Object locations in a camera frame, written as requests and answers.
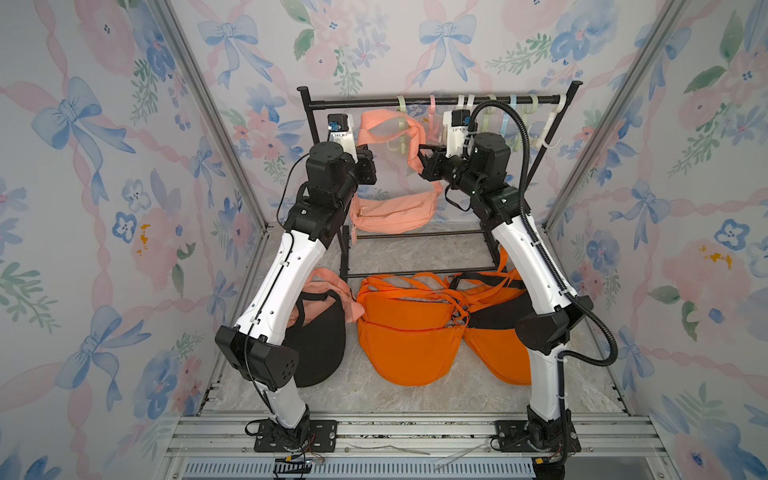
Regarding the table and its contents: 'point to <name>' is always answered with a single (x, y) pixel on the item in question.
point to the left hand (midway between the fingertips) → (368, 143)
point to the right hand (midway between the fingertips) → (418, 145)
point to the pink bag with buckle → (323, 281)
